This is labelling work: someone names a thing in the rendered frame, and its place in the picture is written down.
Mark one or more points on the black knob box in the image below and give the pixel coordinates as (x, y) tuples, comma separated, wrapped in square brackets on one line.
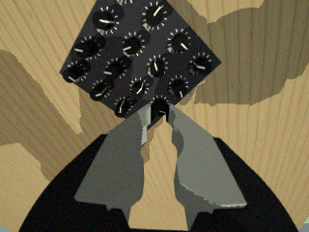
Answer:
[(162, 54)]

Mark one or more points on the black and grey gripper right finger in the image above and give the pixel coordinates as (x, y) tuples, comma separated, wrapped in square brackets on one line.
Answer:
[(211, 177)]

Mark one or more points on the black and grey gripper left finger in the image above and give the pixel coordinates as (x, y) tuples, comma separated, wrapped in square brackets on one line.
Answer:
[(108, 174)]

